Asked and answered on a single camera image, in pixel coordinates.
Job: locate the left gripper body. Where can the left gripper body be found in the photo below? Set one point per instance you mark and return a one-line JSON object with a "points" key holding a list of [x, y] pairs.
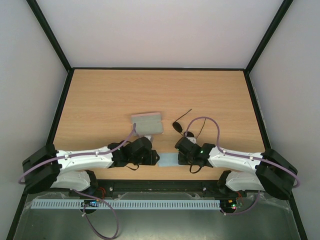
{"points": [[146, 160]]}

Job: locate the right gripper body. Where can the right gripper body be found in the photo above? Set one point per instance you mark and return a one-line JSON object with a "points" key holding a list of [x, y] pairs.
{"points": [[182, 157]]}

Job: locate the light blue cleaning cloth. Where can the light blue cleaning cloth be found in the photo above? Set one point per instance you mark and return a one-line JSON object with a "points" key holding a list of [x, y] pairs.
{"points": [[168, 160]]}

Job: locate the pink glasses case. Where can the pink glasses case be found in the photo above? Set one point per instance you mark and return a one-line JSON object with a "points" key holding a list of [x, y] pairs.
{"points": [[147, 123]]}

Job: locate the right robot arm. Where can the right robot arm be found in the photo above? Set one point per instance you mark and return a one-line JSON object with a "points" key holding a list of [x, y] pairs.
{"points": [[266, 171]]}

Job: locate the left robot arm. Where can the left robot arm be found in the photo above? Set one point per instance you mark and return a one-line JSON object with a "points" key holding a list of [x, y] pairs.
{"points": [[49, 168]]}

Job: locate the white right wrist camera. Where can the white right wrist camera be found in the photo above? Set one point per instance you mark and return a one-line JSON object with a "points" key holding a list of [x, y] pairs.
{"points": [[192, 139]]}

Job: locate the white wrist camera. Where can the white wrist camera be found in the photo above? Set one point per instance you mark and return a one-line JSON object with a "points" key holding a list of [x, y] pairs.
{"points": [[149, 137], [192, 139]]}

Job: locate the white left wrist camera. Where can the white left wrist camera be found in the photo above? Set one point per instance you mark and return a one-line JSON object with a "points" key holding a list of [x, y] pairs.
{"points": [[149, 137]]}

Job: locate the black front mounting rail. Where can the black front mounting rail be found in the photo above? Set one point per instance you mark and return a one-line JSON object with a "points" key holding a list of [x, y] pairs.
{"points": [[203, 188]]}

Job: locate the light blue slotted cable duct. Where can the light blue slotted cable duct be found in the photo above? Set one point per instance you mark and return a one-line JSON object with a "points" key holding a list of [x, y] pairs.
{"points": [[77, 204]]}

